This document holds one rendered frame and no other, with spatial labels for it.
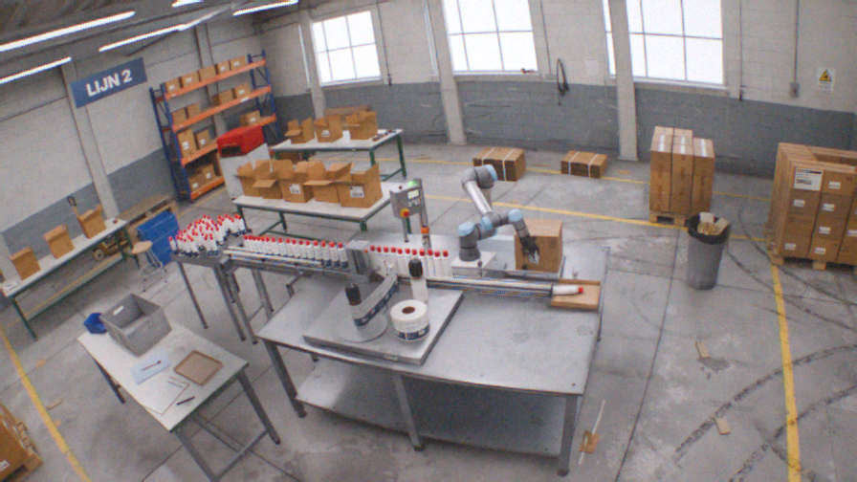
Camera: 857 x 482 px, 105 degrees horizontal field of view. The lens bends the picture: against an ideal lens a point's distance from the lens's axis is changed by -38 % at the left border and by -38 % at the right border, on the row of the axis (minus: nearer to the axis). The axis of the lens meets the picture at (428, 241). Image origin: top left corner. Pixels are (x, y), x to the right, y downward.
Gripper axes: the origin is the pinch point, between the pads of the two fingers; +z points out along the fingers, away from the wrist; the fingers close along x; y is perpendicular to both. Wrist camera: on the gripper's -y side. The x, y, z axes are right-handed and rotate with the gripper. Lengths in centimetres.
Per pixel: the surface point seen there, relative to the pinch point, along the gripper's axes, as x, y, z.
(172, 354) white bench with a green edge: -217, 126, -52
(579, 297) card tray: 19.3, 3.1, 30.5
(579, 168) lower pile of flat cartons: -53, -417, 80
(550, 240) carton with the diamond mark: 5.9, -21.0, -1.6
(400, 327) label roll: -60, 65, -13
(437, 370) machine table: -41, 80, 9
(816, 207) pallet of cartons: 245, -192, 122
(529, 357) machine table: 2, 61, 25
